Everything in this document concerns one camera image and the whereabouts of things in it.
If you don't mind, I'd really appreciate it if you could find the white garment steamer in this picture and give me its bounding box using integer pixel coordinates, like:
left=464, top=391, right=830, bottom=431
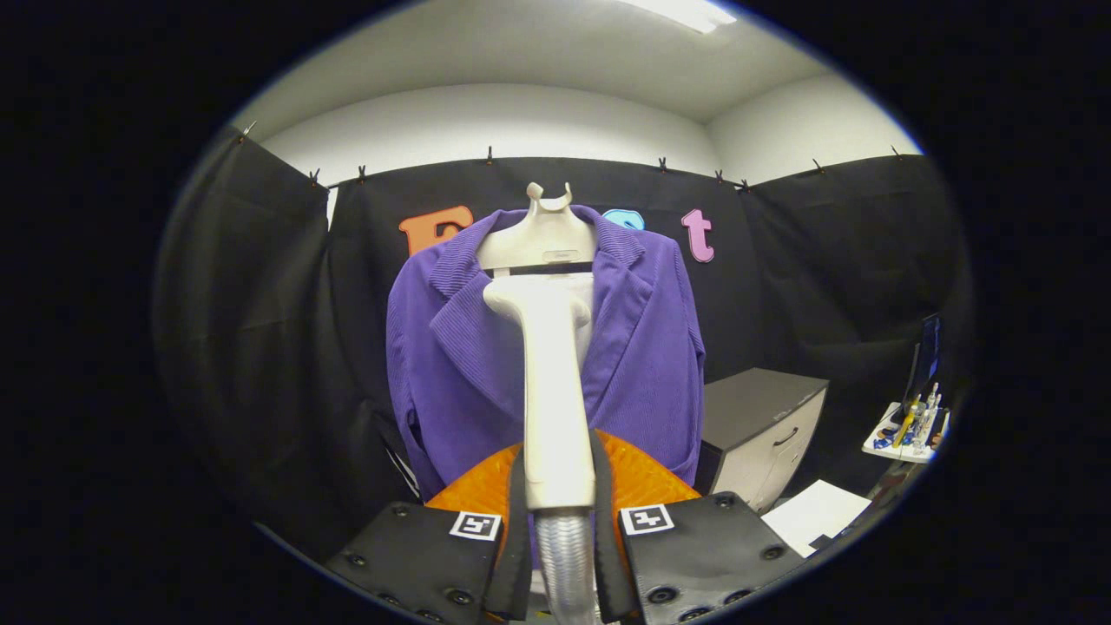
left=483, top=276, right=602, bottom=625

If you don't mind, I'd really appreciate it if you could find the grey drawer cabinet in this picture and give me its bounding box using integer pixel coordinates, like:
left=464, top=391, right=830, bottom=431
left=694, top=367, right=830, bottom=513

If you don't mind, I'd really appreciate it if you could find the yellow bottle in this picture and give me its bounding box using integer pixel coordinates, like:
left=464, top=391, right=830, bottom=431
left=894, top=395, right=923, bottom=448

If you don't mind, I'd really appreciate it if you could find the white paper sheet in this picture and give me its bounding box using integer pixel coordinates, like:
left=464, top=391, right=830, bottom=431
left=762, top=479, right=871, bottom=558

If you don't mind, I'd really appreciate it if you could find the cream garment hanger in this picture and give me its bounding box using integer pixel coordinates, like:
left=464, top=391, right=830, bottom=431
left=475, top=181, right=598, bottom=272

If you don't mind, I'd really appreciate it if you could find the small white table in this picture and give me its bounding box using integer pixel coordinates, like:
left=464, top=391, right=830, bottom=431
left=862, top=401, right=951, bottom=464

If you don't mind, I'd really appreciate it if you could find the row of black cloth clips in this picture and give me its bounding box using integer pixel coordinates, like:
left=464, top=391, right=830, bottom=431
left=239, top=120, right=905, bottom=188

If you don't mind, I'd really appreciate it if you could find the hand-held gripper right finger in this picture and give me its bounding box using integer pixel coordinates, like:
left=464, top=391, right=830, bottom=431
left=590, top=430, right=808, bottom=624

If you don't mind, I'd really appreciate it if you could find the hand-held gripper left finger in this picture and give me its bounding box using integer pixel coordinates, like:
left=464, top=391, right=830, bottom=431
left=325, top=443, right=532, bottom=624

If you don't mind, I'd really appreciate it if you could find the white garment board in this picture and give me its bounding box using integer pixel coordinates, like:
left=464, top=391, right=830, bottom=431
left=491, top=271, right=596, bottom=370

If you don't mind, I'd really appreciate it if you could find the black backdrop cloth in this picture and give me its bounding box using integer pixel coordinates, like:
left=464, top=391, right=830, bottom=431
left=154, top=126, right=973, bottom=556

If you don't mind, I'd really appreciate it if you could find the ceiling light panel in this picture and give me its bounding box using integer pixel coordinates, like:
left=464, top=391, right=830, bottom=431
left=621, top=0, right=739, bottom=35

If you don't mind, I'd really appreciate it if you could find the computer monitor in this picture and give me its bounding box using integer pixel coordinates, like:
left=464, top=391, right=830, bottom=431
left=903, top=312, right=943, bottom=409

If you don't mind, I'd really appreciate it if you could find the purple jacket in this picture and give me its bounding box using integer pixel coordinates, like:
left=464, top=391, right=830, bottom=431
left=385, top=204, right=707, bottom=504

